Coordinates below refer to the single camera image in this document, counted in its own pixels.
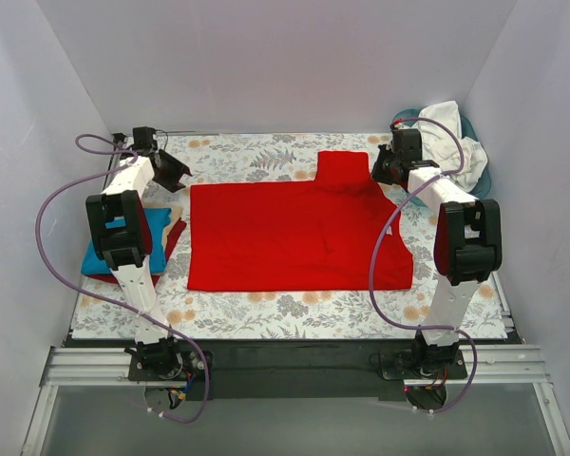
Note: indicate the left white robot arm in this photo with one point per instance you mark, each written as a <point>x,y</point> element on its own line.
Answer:
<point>120,230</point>

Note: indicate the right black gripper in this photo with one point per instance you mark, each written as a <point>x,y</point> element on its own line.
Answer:
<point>382,165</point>

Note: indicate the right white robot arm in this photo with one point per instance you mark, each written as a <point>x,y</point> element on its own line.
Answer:
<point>468,242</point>

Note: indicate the folded tan t-shirt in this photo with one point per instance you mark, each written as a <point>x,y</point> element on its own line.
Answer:
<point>175,216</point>

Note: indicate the aluminium frame rail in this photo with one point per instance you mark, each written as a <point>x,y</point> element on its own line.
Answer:
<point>72,367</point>

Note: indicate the folded blue t-shirt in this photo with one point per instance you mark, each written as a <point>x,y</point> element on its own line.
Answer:
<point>158,219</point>

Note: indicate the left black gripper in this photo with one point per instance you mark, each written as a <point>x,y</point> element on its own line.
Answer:
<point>165,166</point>

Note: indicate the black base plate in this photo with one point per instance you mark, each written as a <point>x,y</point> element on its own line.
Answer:
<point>280,369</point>

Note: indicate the teal plastic basket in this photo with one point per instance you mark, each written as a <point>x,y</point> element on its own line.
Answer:
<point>439,147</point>

